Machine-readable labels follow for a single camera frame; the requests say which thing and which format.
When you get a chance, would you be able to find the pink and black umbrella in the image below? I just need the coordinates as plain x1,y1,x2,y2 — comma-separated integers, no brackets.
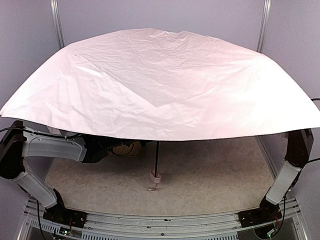
0,29,320,193

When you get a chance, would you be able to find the aluminium front rail frame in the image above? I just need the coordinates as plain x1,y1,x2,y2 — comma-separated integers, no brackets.
14,198,311,240

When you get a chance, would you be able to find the right aluminium corner post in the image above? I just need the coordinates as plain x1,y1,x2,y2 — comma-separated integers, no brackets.
256,0,272,53

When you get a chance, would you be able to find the left aluminium corner post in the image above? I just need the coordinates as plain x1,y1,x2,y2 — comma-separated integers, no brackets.
50,0,65,49

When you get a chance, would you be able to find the aluminium corner post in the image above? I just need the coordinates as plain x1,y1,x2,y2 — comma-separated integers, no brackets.
256,0,272,53
50,0,65,49

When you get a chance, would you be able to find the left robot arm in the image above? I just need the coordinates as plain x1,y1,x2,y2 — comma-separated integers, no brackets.
0,120,117,212

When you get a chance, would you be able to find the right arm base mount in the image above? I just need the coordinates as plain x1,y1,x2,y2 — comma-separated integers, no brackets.
238,208,283,228

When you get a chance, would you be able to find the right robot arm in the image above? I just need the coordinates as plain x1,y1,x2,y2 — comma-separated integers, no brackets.
259,128,314,216

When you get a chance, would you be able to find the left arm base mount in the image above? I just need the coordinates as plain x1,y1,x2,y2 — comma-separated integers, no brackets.
43,208,87,229

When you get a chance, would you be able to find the woven bamboo tray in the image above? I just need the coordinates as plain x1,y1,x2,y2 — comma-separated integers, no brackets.
107,141,142,158

